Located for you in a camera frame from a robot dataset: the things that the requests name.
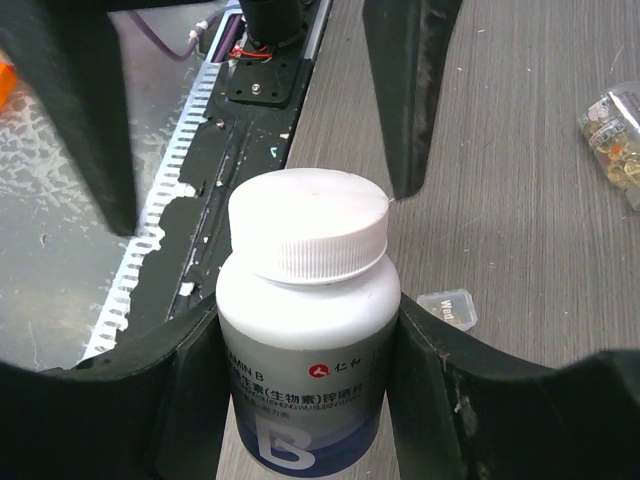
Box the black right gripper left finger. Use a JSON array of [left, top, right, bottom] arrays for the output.
[[1, 296, 229, 479]]

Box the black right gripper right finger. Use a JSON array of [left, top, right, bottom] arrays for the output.
[[387, 297, 639, 479]]

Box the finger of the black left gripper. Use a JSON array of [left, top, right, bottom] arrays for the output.
[[362, 0, 462, 200], [0, 0, 139, 237]]

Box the white capped pill bottle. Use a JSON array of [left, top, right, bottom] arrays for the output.
[[214, 249, 403, 479]]

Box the white pill bottle cap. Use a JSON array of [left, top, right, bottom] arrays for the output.
[[228, 168, 390, 285]]

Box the clear bottle of yellow capsules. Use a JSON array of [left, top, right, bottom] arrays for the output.
[[577, 80, 639, 212]]

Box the white slotted cable duct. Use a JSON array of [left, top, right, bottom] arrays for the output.
[[83, 62, 220, 360]]

